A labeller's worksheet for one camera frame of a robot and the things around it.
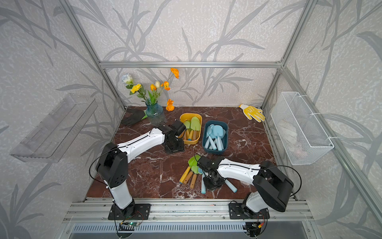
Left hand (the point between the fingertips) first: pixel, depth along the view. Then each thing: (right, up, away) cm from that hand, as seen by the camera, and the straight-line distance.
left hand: (181, 151), depth 87 cm
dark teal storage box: (+21, +7, +12) cm, 25 cm away
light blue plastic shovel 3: (+17, +9, +14) cm, 23 cm away
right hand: (+16, -19, -5) cm, 26 cm away
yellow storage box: (+6, +17, +19) cm, 26 cm away
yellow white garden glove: (+54, +24, +31) cm, 67 cm away
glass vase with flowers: (-20, +25, +14) cm, 35 cm away
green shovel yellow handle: (+6, -7, +3) cm, 10 cm away
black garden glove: (-42, +22, +28) cm, 55 cm away
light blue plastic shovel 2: (+23, +11, +13) cm, 29 cm away
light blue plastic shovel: (+13, -18, -9) cm, 24 cm away
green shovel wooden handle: (+8, -11, 0) cm, 14 cm away
